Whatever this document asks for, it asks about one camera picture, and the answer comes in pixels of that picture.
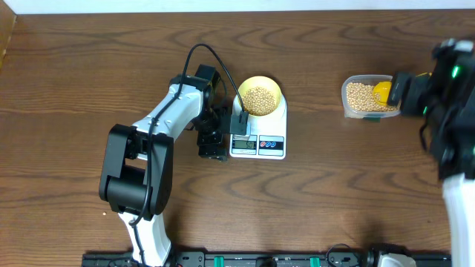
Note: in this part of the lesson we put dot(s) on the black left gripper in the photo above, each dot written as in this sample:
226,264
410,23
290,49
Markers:
205,142

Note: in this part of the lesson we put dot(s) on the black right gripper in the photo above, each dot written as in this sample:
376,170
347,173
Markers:
414,89

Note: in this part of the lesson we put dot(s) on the yellow plastic scoop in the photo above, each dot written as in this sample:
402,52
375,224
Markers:
399,88

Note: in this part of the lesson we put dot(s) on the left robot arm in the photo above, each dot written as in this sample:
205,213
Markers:
137,170

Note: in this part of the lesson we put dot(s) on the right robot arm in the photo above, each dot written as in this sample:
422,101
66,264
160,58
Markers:
444,98

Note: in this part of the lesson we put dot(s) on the soybeans in yellow bowl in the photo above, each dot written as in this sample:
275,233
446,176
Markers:
259,101

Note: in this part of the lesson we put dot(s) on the yellow plastic bowl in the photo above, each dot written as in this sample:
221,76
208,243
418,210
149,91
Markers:
259,81

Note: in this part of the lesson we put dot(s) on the white digital kitchen scale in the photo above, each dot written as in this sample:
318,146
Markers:
265,136

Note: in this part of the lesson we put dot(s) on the clear plastic container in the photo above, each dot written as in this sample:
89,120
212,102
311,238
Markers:
368,79

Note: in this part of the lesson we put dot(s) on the soybeans pile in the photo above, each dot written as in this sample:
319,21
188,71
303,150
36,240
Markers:
369,98

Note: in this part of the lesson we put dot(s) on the green tape label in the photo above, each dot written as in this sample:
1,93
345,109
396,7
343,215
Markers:
372,119

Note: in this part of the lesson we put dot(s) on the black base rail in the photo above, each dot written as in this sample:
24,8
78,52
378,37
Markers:
378,254

